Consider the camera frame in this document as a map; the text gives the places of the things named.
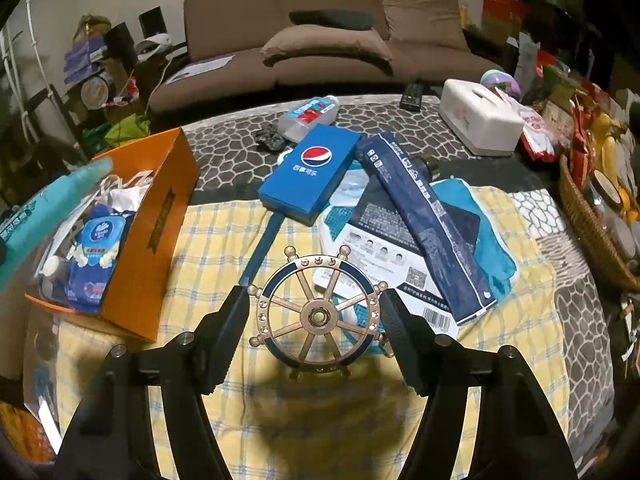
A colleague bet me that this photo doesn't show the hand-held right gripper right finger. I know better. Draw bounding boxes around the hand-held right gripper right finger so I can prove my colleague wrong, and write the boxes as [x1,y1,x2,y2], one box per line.
[378,290,581,480]

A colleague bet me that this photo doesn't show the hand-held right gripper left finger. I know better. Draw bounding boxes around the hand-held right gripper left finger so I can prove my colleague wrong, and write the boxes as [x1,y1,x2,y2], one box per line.
[59,284,251,480]

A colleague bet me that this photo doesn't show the ship wheel ornament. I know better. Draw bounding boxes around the ship wheel ornament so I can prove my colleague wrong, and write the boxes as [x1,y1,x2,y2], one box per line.
[247,245,390,380]

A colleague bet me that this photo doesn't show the black and white packet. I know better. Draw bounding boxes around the black and white packet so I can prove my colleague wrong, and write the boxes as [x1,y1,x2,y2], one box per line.
[312,187,483,338]

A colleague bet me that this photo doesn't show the navy long packet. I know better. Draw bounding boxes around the navy long packet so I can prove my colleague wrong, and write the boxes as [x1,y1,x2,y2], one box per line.
[356,131,498,325]

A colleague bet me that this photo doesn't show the orange cardboard box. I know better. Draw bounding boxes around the orange cardboard box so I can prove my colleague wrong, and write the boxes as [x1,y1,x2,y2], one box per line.
[25,127,202,343]

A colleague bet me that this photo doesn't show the blue tissue pack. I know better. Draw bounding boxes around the blue tissue pack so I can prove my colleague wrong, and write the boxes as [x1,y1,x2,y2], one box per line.
[67,205,133,311]

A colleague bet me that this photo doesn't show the blue box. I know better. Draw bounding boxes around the blue box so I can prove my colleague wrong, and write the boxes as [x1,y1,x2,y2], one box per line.
[257,125,362,226]

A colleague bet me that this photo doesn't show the teal tube bottle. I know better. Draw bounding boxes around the teal tube bottle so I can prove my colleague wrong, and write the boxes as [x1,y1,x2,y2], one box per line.
[0,156,117,291]

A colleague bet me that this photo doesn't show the dark blue flat stick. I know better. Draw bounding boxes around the dark blue flat stick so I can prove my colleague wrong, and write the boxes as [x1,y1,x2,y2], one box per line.
[240,210,283,288]

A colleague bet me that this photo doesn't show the yellow plaid cloth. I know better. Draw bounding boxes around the yellow plaid cloth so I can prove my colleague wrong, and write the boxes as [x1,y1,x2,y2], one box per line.
[30,185,571,480]

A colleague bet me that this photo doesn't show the teal mesh pouch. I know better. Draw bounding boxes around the teal mesh pouch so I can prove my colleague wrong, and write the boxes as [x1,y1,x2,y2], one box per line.
[320,177,518,361]

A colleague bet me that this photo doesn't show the grey stone-pattern blanket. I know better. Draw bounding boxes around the grey stone-pattern blanket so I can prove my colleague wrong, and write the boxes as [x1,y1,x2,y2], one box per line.
[180,91,618,461]

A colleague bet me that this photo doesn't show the black toy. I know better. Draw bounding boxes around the black toy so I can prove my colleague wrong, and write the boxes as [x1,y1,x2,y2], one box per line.
[254,122,287,153]

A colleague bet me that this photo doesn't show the wicker basket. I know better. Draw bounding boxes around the wicker basket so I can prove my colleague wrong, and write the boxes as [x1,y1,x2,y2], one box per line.
[557,152,640,293]

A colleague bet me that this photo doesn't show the bundle of paper tags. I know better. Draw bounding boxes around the bundle of paper tags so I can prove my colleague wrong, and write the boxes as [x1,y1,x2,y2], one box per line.
[617,290,640,376]

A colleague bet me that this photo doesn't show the white tissue box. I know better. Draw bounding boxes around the white tissue box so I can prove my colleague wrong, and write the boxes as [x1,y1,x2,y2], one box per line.
[439,78,526,157]

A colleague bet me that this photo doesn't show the bright green bag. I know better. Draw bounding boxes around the bright green bag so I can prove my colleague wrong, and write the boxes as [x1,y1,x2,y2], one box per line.
[102,114,151,148]

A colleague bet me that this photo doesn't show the clear plastic bottle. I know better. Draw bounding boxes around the clear plastic bottle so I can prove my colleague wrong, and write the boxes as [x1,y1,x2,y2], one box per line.
[276,95,341,143]

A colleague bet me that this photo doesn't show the black remote control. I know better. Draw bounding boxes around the black remote control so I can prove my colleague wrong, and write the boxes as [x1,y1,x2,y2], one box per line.
[400,82,426,111]

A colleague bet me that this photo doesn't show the red and white snack bag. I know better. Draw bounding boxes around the red and white snack bag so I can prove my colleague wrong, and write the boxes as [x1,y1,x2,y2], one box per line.
[520,100,558,163]

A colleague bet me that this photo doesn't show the brown lid jar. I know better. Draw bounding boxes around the brown lid jar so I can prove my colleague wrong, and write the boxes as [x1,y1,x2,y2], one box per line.
[590,170,623,211]

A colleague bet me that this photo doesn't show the red snack packets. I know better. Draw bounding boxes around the red snack packets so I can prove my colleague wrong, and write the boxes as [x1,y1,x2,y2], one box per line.
[570,95,593,176]

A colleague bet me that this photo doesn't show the white printed paper sheet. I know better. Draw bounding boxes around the white printed paper sheet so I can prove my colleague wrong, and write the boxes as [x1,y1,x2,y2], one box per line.
[165,55,235,83]

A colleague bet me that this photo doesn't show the yellow bananas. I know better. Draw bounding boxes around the yellow bananas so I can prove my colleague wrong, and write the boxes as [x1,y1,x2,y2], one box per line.
[590,112,640,211]

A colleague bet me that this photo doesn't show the round cookie tin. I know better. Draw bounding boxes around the round cookie tin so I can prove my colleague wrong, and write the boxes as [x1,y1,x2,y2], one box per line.
[80,72,112,108]

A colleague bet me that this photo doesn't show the light brown flat pillow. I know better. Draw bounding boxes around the light brown flat pillow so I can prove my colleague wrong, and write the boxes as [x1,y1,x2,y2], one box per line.
[261,25,393,63]

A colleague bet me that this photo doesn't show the white domed appliance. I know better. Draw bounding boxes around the white domed appliance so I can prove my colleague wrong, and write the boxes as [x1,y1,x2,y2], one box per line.
[136,34,172,58]

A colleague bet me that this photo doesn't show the black speaker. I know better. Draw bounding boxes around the black speaker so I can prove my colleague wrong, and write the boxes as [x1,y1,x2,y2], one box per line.
[139,6,166,36]
[107,22,133,56]

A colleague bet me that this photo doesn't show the black cushion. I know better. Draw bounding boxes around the black cushion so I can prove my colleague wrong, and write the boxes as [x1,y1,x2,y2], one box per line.
[289,9,376,31]

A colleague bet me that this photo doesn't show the light brown upright pillow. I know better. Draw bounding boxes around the light brown upright pillow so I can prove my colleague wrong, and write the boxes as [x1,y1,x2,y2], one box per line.
[382,0,471,51]

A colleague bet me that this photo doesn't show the red cardboard box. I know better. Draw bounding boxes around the red cardboard box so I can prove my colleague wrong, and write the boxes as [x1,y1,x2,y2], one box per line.
[481,0,528,36]

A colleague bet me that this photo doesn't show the brown paper bag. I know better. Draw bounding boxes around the brown paper bag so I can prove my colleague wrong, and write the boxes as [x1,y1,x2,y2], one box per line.
[75,14,112,41]

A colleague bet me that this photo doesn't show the white metal pole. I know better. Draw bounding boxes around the white metal pole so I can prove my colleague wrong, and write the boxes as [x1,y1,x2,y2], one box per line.
[25,0,53,126]

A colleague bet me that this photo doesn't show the white power cable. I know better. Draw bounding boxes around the white power cable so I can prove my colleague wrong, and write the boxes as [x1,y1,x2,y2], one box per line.
[127,50,173,111]

